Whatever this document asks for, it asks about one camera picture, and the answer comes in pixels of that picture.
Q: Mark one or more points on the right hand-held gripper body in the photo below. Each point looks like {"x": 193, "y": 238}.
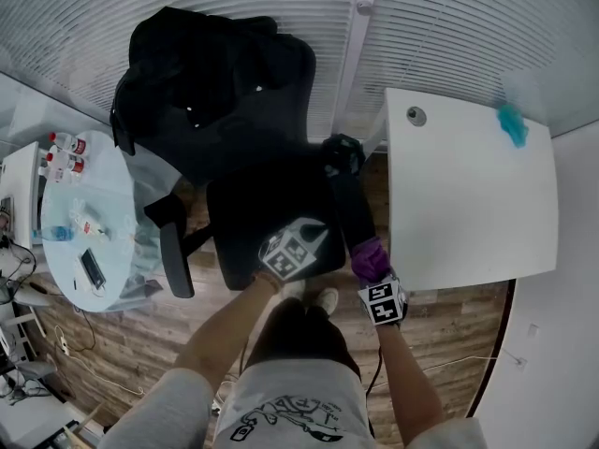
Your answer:
{"x": 381, "y": 302}

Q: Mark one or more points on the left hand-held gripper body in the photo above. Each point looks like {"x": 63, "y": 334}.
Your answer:
{"x": 285, "y": 255}

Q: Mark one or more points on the purple cloth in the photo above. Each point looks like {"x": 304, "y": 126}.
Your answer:
{"x": 372, "y": 260}

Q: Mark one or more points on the person's left forearm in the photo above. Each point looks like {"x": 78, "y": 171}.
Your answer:
{"x": 220, "y": 335}

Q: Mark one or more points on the person's right forearm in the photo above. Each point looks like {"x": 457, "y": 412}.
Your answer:
{"x": 407, "y": 381}

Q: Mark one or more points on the teal cloth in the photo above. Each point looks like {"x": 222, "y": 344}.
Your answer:
{"x": 512, "y": 124}

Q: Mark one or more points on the black office chair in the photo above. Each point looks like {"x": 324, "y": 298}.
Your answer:
{"x": 262, "y": 204}

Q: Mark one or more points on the person's right white shoe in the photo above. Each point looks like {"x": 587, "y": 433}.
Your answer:
{"x": 327, "y": 299}

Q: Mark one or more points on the small black bag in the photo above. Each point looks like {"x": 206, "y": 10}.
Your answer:
{"x": 344, "y": 152}

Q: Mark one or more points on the person's black shorts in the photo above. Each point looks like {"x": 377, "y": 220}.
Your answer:
{"x": 299, "y": 339}

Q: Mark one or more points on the white desk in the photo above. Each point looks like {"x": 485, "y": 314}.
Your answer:
{"x": 18, "y": 190}
{"x": 468, "y": 194}

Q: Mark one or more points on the person's white printed shirt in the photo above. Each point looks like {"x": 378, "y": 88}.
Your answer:
{"x": 290, "y": 409}

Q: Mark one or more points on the grey desk grommet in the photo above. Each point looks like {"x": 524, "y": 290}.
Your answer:
{"x": 416, "y": 116}

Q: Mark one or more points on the black jacket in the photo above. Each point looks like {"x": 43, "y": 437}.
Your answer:
{"x": 187, "y": 77}

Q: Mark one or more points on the black smartphone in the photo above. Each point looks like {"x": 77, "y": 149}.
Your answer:
{"x": 92, "y": 268}

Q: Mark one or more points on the white packet with red label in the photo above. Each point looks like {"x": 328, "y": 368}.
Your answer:
{"x": 91, "y": 225}

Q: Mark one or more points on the white power bank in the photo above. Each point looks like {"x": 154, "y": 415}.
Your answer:
{"x": 80, "y": 274}

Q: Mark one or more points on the white slatted blinds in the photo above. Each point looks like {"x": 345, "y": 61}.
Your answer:
{"x": 421, "y": 31}

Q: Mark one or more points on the blue water bottle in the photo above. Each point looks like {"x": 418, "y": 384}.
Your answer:
{"x": 56, "y": 234}

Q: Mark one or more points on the red cap plastic bottle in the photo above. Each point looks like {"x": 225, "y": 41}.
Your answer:
{"x": 75, "y": 144}
{"x": 72, "y": 163}

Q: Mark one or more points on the white power strip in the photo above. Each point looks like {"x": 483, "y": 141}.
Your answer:
{"x": 63, "y": 345}

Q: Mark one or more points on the light wooden table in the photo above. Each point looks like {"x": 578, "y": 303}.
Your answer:
{"x": 89, "y": 419}

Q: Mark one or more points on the white wall outlet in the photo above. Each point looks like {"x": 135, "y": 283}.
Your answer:
{"x": 533, "y": 330}
{"x": 520, "y": 362}

